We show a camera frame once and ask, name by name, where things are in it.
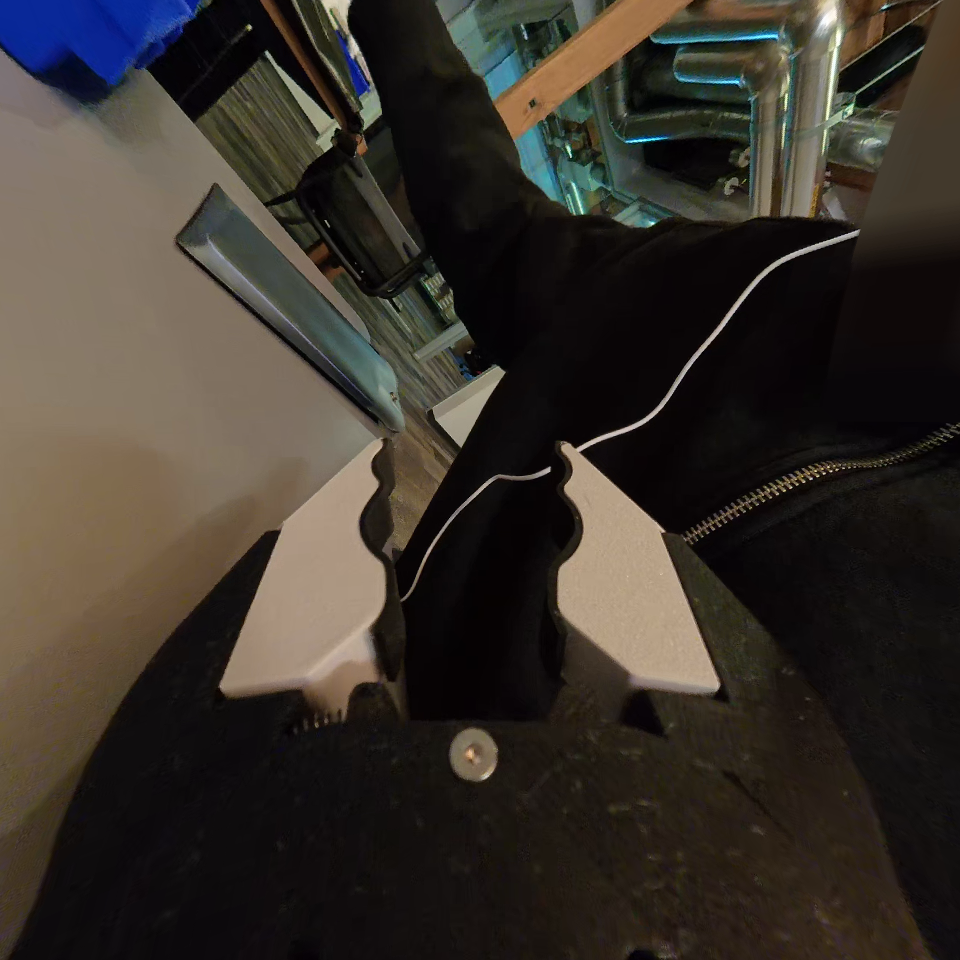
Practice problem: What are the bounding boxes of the wooden beam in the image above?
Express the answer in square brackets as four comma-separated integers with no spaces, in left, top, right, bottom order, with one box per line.
[495,0,691,140]

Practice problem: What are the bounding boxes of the silver ceiling ducts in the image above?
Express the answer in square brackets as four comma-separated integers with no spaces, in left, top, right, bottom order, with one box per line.
[555,0,901,226]

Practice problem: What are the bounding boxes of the person's right forearm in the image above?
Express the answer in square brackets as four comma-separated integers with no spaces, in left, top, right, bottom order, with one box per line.
[348,0,601,369]

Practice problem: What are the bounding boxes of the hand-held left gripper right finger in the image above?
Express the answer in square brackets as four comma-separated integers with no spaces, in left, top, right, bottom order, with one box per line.
[551,441,723,699]

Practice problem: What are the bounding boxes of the black mesh office chair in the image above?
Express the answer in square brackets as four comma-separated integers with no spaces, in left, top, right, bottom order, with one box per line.
[266,127,435,301]

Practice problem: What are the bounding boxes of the blue plastic bin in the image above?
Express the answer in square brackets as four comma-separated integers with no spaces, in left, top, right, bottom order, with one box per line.
[0,0,202,90]

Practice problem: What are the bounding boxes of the white drawstring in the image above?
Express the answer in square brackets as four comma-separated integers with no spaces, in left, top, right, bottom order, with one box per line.
[397,228,862,605]

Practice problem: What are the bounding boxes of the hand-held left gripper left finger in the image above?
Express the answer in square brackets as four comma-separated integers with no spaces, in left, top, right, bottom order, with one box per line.
[219,437,410,702]

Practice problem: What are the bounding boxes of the wooden top work table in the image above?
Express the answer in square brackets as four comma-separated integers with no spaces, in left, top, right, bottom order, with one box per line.
[258,0,372,155]

